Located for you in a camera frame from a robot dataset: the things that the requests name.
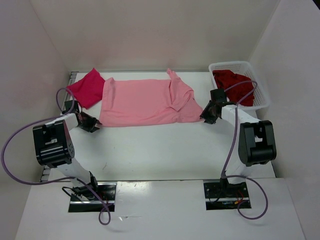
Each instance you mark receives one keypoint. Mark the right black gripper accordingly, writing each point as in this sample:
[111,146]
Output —
[205,114]

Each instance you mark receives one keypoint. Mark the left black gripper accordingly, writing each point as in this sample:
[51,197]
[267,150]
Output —
[93,120]

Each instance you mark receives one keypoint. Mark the magenta t shirt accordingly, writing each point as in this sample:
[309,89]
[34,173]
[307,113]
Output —
[89,90]

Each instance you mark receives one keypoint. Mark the light pink t shirt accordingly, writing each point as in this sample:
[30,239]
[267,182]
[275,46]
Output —
[147,102]

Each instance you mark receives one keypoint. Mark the dark red t shirt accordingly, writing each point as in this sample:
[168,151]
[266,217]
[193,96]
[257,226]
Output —
[236,85]

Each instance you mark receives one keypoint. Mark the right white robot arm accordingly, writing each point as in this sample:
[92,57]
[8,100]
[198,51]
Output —
[253,143]

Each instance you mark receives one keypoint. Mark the white plastic laundry basket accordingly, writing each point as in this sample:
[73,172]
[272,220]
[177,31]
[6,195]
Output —
[244,68]

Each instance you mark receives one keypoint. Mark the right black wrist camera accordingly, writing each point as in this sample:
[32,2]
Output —
[218,96]

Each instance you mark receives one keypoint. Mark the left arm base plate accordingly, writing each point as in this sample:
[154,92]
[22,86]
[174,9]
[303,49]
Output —
[82,204]

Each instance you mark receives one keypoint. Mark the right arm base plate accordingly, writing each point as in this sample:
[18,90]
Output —
[217,198]

